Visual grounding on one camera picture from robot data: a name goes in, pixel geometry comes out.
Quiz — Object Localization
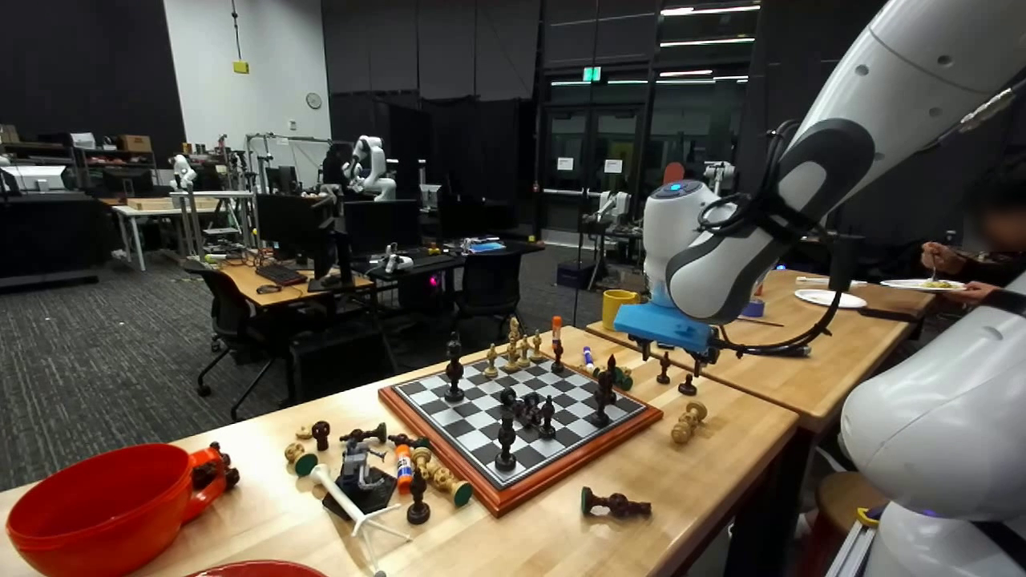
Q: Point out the white king chess piece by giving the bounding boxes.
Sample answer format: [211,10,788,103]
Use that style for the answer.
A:
[671,400,709,445]

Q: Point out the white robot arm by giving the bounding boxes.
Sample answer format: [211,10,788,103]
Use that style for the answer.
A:
[646,0,1026,577]

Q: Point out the black bishop chess piece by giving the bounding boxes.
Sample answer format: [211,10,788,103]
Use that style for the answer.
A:
[446,340,465,404]

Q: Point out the black king chess piece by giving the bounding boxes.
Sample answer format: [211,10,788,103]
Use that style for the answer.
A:
[497,416,516,470]

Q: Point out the black chess piece on table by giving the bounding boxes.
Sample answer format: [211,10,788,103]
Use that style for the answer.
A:
[656,352,671,385]

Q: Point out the black chess piece lying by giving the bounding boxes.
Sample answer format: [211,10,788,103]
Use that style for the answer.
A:
[582,488,652,520]

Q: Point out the yellow cup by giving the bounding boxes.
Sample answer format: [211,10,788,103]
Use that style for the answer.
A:
[603,290,639,330]

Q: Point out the wooden framed chessboard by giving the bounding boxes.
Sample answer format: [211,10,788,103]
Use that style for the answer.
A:
[378,362,662,515]

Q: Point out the background white robot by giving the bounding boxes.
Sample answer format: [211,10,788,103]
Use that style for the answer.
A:
[344,136,394,202]

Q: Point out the black pawn on table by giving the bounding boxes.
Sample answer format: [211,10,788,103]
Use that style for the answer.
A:
[676,376,695,398]

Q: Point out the white plate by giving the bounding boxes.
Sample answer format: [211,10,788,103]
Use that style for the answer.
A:
[794,290,865,311]

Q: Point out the red plate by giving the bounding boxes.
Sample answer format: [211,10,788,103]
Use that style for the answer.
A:
[190,562,324,577]

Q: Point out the red plastic bowl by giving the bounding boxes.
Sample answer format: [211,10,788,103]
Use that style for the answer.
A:
[8,443,194,577]

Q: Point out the seated person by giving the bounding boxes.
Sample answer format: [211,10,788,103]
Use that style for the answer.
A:
[919,154,1026,305]

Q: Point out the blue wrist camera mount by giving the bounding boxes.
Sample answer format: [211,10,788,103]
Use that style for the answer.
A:
[614,302,714,358]

